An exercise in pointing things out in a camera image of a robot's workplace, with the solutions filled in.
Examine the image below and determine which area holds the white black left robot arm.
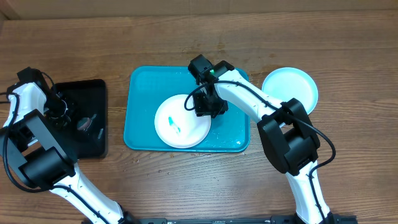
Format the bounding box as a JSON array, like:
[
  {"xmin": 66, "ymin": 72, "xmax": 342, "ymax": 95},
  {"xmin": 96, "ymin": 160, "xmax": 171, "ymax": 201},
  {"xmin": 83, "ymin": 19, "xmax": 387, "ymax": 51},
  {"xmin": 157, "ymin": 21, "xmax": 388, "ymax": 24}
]
[{"xmin": 1, "ymin": 67, "xmax": 136, "ymax": 223}]

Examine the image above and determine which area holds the yellow plate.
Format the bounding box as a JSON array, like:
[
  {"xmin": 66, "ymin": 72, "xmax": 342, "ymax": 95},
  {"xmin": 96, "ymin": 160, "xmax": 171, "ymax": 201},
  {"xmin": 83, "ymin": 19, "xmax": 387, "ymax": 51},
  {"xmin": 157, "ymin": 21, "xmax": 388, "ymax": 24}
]
[{"xmin": 302, "ymin": 94, "xmax": 318, "ymax": 114}]

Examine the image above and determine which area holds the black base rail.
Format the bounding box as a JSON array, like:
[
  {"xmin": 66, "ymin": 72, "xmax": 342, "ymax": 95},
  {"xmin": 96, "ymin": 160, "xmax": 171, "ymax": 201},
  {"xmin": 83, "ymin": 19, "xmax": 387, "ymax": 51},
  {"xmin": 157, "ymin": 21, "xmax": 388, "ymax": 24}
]
[{"xmin": 81, "ymin": 215, "xmax": 358, "ymax": 224}]

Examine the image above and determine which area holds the cardboard backdrop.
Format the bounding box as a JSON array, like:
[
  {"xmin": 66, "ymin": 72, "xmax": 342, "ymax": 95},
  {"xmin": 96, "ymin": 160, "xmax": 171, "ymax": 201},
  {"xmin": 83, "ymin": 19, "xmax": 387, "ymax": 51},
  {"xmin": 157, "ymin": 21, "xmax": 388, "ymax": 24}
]
[{"xmin": 1, "ymin": 0, "xmax": 397, "ymax": 20}]

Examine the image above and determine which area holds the black water tray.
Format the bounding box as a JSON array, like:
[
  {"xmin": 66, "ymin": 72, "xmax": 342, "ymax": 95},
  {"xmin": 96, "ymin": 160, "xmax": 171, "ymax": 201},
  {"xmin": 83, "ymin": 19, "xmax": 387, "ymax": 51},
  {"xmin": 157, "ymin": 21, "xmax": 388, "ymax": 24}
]
[{"xmin": 55, "ymin": 79, "xmax": 108, "ymax": 159}]

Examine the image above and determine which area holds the teal serving tray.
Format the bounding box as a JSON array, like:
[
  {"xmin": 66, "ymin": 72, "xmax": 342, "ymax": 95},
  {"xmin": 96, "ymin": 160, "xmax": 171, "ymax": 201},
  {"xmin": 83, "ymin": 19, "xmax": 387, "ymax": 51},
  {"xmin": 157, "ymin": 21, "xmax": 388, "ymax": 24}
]
[{"xmin": 123, "ymin": 66, "xmax": 251, "ymax": 153}]

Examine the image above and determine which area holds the light blue plate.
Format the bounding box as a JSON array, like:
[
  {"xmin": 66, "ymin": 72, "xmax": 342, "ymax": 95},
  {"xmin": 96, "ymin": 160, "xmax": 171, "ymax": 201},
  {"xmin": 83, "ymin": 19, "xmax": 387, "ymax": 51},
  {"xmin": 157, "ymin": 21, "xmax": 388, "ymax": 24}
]
[{"xmin": 261, "ymin": 67, "xmax": 318, "ymax": 103}]

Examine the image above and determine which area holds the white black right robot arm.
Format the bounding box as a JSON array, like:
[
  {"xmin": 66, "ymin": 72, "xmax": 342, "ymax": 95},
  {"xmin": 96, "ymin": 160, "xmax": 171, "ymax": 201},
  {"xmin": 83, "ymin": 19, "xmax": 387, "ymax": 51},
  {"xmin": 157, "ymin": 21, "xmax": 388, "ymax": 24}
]
[{"xmin": 188, "ymin": 55, "xmax": 333, "ymax": 223}]

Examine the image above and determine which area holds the white plate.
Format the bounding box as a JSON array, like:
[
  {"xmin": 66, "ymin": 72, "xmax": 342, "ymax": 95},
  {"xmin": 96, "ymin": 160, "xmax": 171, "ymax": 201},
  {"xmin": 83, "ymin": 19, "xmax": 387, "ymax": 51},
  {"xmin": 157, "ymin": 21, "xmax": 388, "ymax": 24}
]
[{"xmin": 154, "ymin": 94, "xmax": 211, "ymax": 149}]

